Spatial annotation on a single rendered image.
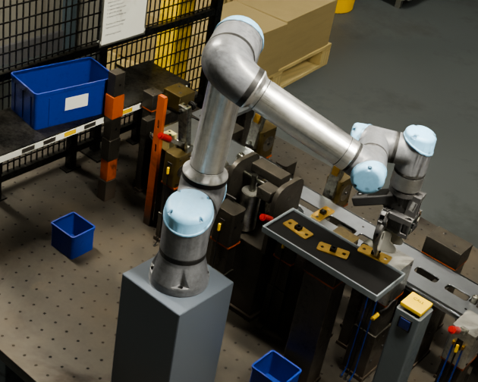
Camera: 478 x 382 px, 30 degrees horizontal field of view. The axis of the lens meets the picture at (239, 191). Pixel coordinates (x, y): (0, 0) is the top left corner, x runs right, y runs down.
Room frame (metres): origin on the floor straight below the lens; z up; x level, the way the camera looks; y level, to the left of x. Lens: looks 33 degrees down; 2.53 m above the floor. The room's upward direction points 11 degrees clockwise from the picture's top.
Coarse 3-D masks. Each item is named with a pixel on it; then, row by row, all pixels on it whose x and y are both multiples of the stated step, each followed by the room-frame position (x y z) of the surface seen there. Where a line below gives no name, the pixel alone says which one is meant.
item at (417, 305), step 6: (414, 294) 1.79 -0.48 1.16; (402, 300) 1.75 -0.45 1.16; (408, 300) 1.76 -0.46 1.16; (414, 300) 1.76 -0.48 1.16; (420, 300) 1.77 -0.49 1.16; (426, 300) 1.77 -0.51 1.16; (408, 306) 1.74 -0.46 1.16; (414, 306) 1.74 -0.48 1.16; (420, 306) 1.74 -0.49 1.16; (426, 306) 1.75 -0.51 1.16; (414, 312) 1.72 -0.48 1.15; (420, 312) 1.72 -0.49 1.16
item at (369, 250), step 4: (364, 244) 1.88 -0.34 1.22; (360, 248) 1.86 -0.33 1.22; (364, 248) 1.87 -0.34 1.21; (368, 248) 1.87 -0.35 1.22; (372, 248) 1.87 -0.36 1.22; (360, 252) 1.84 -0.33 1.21; (364, 252) 1.84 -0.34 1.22; (368, 252) 1.85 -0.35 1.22; (372, 252) 1.84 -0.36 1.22; (380, 252) 1.86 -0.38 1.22; (372, 256) 1.83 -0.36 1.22; (380, 256) 1.84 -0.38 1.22; (384, 256) 1.84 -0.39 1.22; (388, 256) 1.85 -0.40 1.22; (376, 260) 1.83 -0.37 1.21; (380, 260) 1.82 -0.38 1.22; (384, 260) 1.83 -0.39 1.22; (388, 260) 1.83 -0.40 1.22
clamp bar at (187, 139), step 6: (192, 102) 2.46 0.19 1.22; (180, 108) 2.43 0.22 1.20; (186, 108) 2.42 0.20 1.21; (192, 108) 2.46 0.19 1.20; (180, 114) 2.44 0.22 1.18; (186, 114) 2.42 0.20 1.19; (180, 120) 2.44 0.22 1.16; (186, 120) 2.42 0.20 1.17; (180, 126) 2.44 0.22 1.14; (186, 126) 2.43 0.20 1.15; (180, 132) 2.45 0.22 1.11; (186, 132) 2.43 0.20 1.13; (180, 138) 2.45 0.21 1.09; (186, 138) 2.43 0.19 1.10; (186, 144) 2.43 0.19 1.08
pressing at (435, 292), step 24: (192, 120) 2.74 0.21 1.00; (192, 144) 2.58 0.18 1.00; (240, 144) 2.64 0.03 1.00; (312, 192) 2.42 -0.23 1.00; (336, 216) 2.31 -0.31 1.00; (360, 240) 2.20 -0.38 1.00; (432, 264) 2.15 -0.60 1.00; (408, 288) 2.02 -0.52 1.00; (432, 288) 2.04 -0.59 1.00; (456, 288) 2.06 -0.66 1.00; (456, 312) 1.94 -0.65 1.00
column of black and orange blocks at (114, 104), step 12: (108, 72) 2.60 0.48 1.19; (120, 72) 2.61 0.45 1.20; (108, 84) 2.60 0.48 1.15; (120, 84) 2.60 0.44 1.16; (108, 96) 2.59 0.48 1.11; (120, 96) 2.60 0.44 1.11; (108, 108) 2.59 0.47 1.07; (120, 108) 2.61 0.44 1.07; (108, 120) 2.59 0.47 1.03; (120, 120) 2.61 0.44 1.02; (108, 132) 2.59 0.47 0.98; (108, 144) 2.58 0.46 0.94; (108, 156) 2.58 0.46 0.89; (108, 168) 2.59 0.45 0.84; (108, 180) 2.59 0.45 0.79; (108, 192) 2.59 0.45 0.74
